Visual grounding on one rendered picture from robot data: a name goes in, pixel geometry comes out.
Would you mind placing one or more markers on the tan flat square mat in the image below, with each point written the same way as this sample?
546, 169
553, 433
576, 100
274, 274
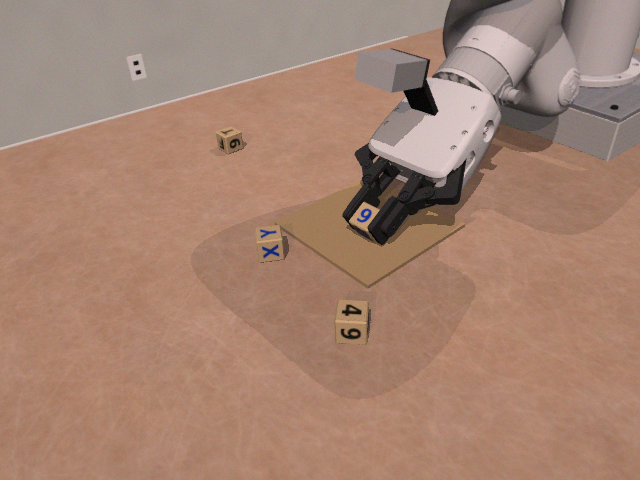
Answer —
321, 228

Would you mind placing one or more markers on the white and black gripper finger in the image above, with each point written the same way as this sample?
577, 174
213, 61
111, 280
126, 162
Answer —
416, 194
373, 185

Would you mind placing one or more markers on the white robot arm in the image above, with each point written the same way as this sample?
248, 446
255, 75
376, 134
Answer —
552, 51

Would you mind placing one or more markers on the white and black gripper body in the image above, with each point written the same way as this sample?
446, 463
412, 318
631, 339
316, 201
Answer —
436, 145

